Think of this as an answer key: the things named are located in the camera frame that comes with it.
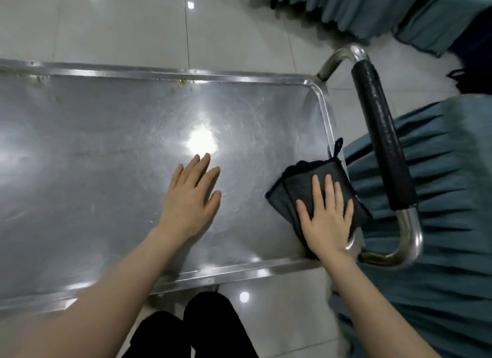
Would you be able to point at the person's right hand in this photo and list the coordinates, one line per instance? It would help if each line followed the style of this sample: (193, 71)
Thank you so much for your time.
(328, 231)

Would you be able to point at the person's left hand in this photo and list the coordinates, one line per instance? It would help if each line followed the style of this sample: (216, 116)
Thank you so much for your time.
(186, 208)

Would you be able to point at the person's left middle finger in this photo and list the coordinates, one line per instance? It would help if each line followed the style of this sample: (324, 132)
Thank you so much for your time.
(200, 173)

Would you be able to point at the person's left little finger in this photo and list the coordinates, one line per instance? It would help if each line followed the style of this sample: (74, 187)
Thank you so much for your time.
(176, 179)

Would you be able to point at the person's right little finger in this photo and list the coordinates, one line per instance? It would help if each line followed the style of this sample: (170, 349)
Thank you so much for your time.
(348, 213)

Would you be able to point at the person's right middle finger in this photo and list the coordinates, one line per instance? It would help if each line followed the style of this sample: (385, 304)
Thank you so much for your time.
(329, 194)

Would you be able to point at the person's right thumb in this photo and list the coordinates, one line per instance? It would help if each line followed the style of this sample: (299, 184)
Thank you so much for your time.
(303, 223)

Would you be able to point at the person's left thumb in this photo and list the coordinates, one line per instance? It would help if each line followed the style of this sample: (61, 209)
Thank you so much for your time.
(213, 206)

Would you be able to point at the dark grey cleaning cloth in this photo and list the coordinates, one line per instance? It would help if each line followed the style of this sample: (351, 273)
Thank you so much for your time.
(292, 188)

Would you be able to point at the person's right forearm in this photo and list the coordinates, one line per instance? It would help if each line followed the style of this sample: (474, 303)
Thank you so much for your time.
(369, 307)

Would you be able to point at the person's left forearm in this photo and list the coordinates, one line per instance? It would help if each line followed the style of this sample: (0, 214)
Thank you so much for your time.
(103, 300)

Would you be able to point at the stainless steel cart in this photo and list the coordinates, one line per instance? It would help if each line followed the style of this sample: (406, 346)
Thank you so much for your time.
(115, 158)

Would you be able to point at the teal pleated table skirt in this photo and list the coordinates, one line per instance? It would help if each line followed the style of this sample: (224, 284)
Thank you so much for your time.
(365, 8)
(442, 215)

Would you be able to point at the person's black trousers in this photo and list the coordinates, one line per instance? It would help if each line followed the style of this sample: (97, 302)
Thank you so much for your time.
(207, 327)

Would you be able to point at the black fabric object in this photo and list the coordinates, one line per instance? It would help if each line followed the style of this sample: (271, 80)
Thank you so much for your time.
(474, 69)

